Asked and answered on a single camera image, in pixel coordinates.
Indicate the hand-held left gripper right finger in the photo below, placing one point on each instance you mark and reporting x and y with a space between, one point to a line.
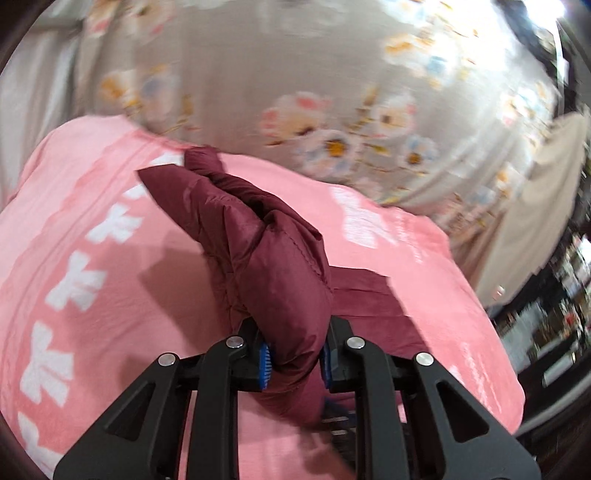
327 364

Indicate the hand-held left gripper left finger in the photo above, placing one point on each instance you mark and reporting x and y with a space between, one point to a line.
265 364

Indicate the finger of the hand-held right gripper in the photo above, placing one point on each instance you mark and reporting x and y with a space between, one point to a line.
339 415

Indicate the maroon puffer jacket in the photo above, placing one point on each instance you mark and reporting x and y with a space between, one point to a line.
272 258

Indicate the pink printed blanket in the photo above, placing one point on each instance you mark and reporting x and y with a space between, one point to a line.
106 240

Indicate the cluttered shelf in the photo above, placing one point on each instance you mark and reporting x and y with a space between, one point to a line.
554 304

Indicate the beige cloth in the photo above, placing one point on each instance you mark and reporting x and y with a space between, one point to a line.
531 221

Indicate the grey floral sheet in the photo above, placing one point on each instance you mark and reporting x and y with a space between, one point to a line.
286 69

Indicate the white satin curtain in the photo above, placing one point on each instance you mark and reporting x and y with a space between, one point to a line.
32 106

